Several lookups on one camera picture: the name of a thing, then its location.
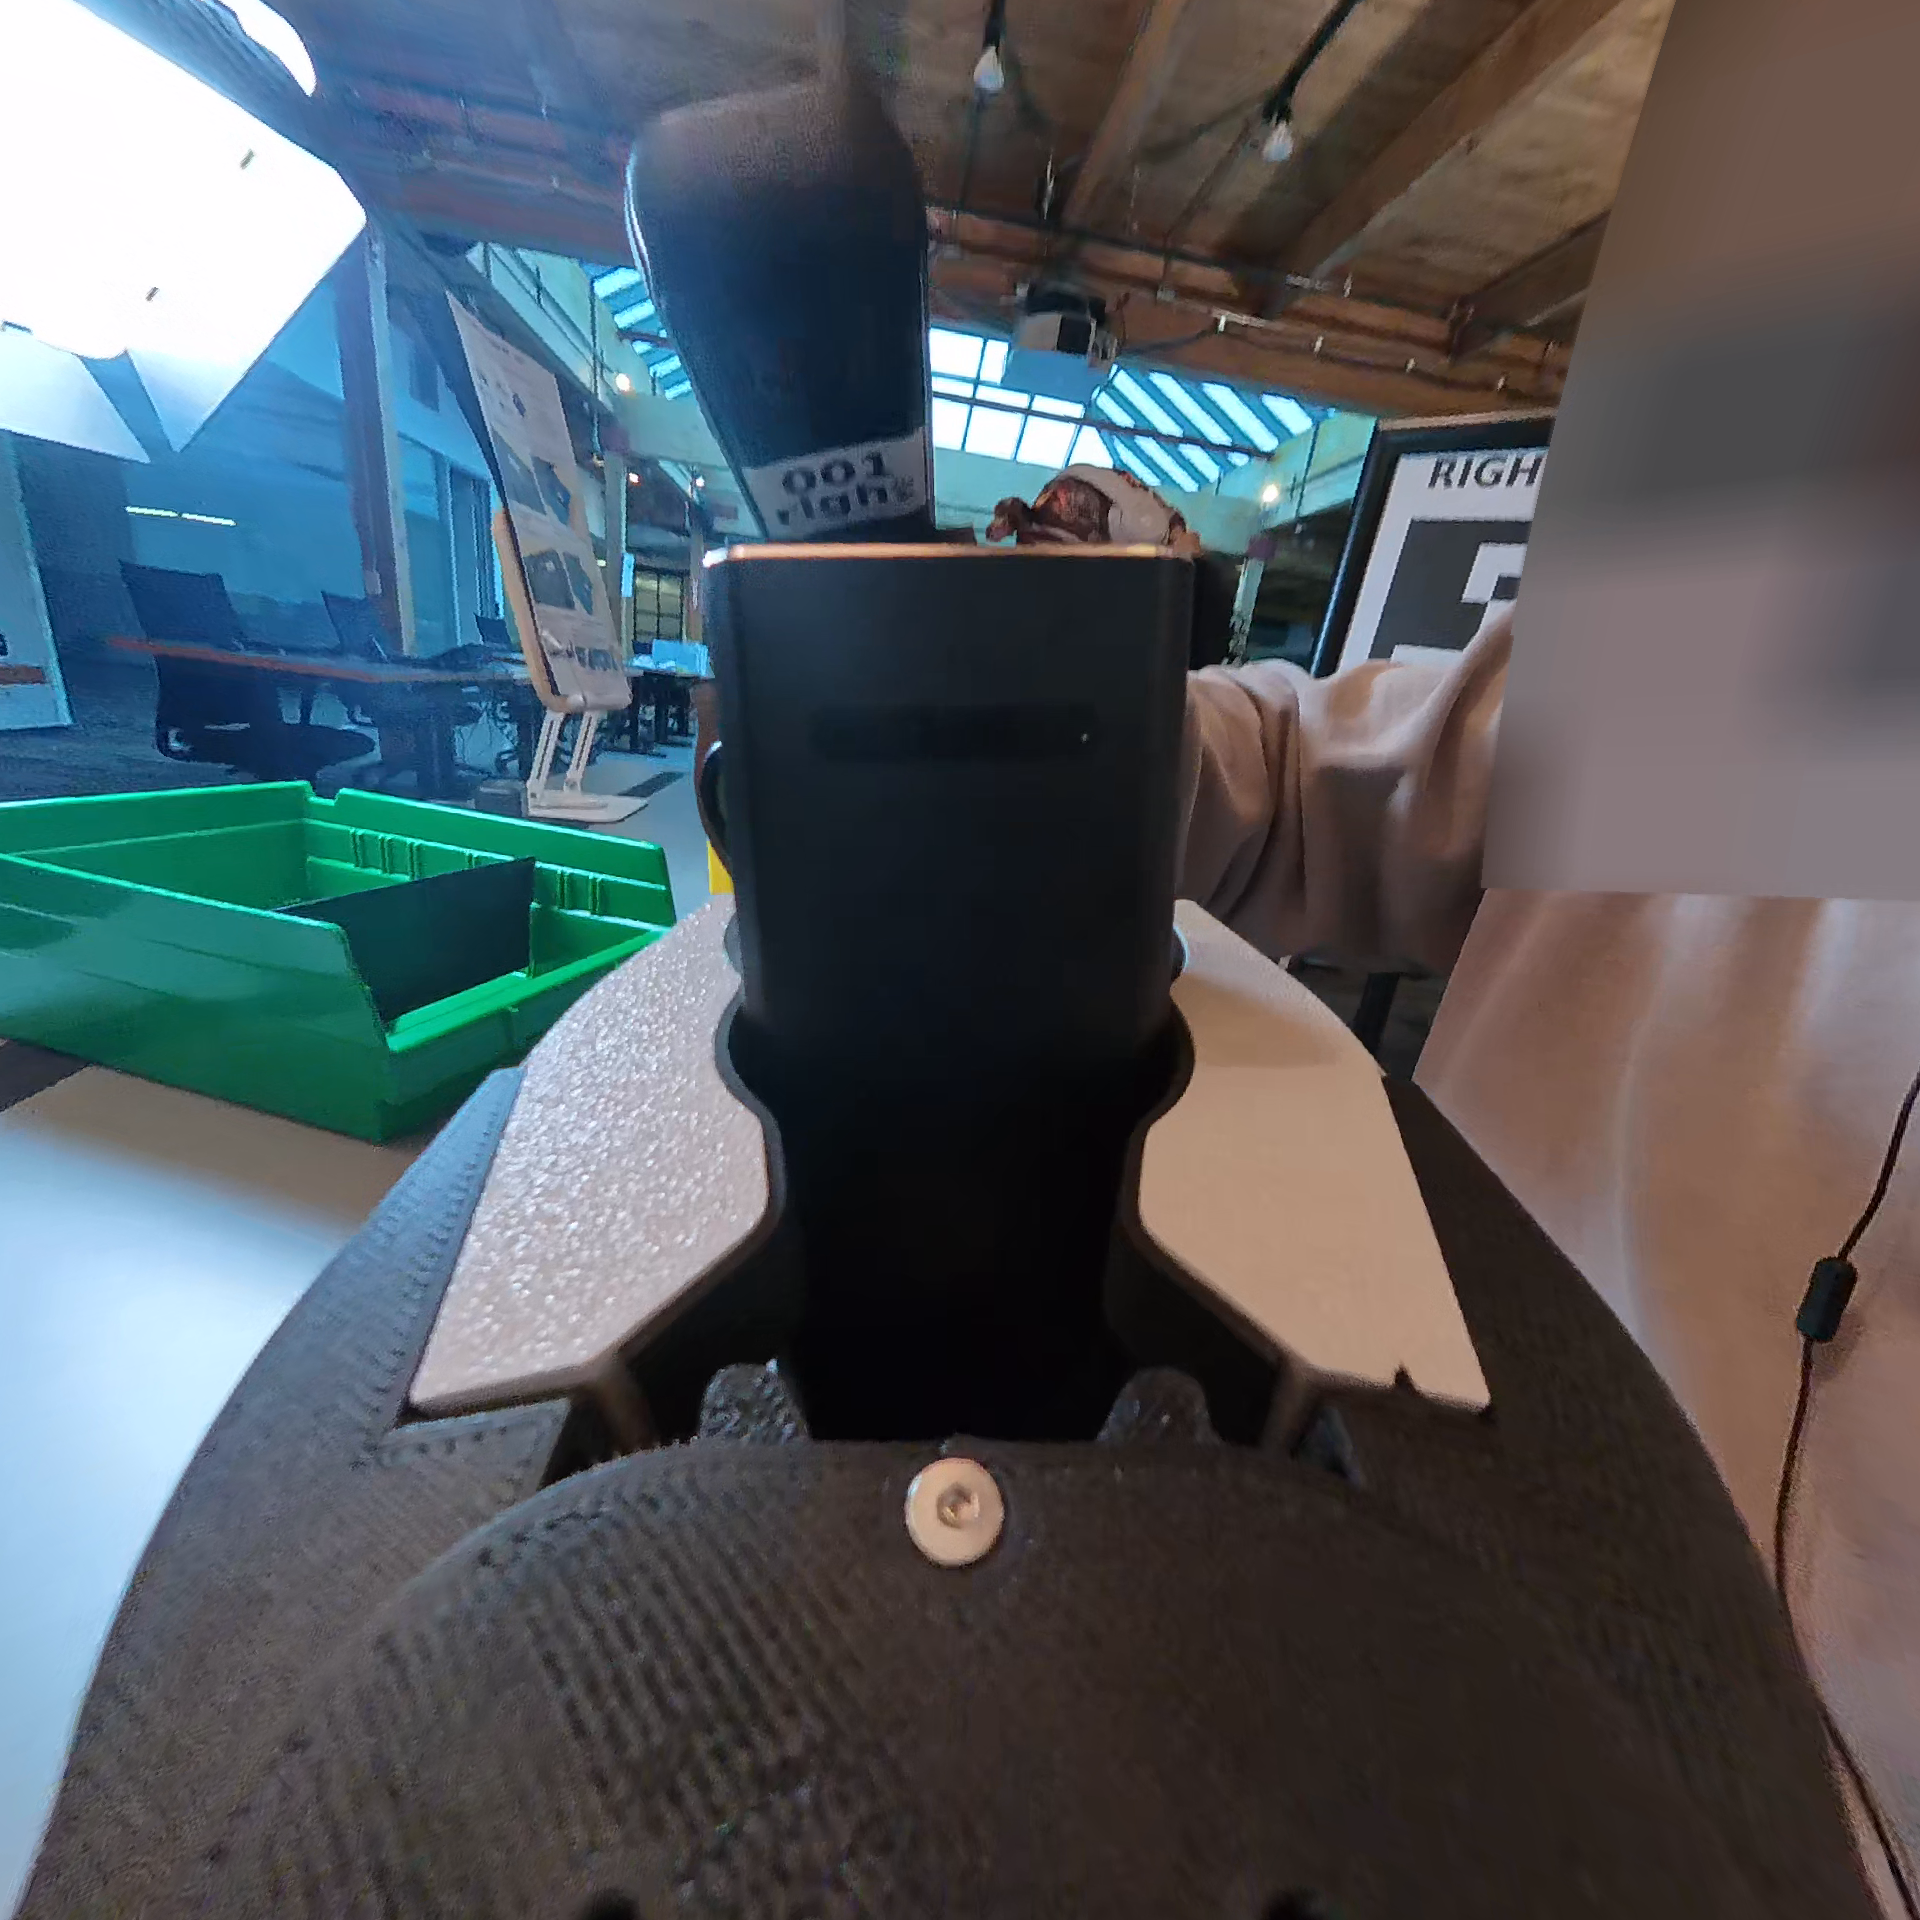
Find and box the person's right forearm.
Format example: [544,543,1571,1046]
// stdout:
[1177,609,1517,975]

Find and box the green plastic bin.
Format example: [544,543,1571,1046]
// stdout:
[0,779,675,1146]

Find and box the person's beige sweatshirt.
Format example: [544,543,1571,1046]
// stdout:
[1411,891,1920,1920]

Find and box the thin black cable with ferrite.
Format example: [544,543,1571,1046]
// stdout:
[1769,1067,1920,1906]

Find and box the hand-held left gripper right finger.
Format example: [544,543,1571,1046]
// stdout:
[1136,896,1494,1415]

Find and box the black framed sign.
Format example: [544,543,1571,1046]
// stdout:
[1310,407,1555,678]

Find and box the poster board on stand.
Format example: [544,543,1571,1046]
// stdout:
[445,289,648,825]

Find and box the person's right hand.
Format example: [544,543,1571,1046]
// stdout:
[983,465,1201,561]

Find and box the bright white light panel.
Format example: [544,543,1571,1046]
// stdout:
[0,0,368,361]

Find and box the black usb hub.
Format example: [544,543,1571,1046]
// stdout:
[696,545,1201,1450]

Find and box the ceiling mounted device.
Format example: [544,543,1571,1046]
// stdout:
[1012,276,1119,359]

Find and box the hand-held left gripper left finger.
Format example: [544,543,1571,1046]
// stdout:
[405,896,783,1419]

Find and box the black bin divider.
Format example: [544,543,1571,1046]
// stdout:
[275,857,540,1025]

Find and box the long wooden desk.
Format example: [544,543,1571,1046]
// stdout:
[104,634,541,806]

